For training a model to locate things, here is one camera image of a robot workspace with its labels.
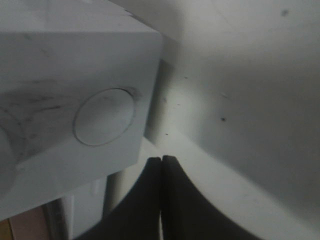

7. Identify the white timer knob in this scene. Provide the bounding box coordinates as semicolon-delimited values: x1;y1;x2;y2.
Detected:
0;128;15;198

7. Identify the round white door button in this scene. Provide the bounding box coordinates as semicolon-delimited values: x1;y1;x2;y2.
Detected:
72;88;136;147

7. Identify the toast sandwich with lettuce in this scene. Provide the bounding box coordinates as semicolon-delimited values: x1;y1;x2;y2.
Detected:
0;218;14;240

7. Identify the white microwave oven body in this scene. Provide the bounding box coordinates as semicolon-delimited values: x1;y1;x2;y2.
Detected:
0;0;163;219

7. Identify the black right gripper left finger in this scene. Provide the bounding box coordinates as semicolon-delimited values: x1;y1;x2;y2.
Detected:
79;157;162;240

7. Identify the pink round plate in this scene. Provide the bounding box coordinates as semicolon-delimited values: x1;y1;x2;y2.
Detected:
8;207;50;240

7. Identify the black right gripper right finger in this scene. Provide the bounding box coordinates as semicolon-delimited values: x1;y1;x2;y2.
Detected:
161;155;255;240

